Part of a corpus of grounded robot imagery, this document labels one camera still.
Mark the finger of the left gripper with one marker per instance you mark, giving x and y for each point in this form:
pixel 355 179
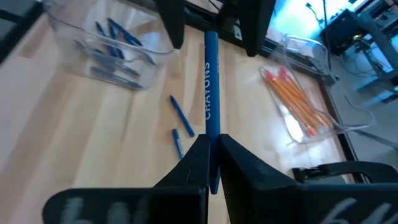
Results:
pixel 171 21
pixel 256 25

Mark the clear plastic bin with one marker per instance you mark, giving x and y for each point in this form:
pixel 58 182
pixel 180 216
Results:
pixel 293 127
pixel 149 71

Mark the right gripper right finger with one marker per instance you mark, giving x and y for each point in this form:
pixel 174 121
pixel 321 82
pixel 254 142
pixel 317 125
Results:
pixel 239 174

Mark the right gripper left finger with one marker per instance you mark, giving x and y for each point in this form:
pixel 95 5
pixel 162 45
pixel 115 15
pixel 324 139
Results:
pixel 192 168

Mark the grey side desk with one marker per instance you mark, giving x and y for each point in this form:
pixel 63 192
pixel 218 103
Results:
pixel 384 53

